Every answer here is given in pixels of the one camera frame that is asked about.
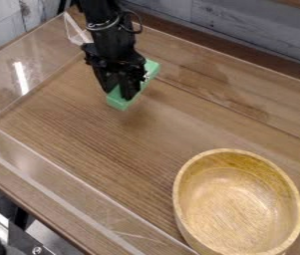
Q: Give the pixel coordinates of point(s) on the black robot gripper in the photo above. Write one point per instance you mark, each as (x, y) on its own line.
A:
(111, 56)

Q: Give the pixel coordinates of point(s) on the green rectangular block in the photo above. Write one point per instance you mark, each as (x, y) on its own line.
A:
(114, 98)

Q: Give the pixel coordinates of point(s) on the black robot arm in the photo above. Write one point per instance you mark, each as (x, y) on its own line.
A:
(106, 10)

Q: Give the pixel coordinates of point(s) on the brown wooden bowl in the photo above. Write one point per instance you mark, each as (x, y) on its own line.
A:
(236, 204)

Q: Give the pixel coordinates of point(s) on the clear acrylic enclosure walls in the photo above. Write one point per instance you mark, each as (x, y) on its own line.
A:
(90, 169)

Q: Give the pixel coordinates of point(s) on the black metal table frame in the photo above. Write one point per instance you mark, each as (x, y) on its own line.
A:
(24, 236)

